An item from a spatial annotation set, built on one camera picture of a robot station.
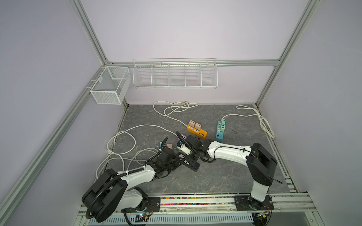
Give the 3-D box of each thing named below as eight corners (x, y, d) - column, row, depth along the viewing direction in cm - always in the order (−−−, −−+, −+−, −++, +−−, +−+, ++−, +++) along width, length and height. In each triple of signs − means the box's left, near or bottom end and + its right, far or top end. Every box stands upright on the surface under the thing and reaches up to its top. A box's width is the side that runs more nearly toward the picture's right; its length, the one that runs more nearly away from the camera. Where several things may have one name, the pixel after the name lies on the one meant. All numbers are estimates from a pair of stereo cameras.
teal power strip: (215, 141, 101) (217, 135, 95) (217, 124, 110) (219, 118, 104) (222, 142, 100) (224, 137, 94) (223, 125, 110) (225, 119, 104)
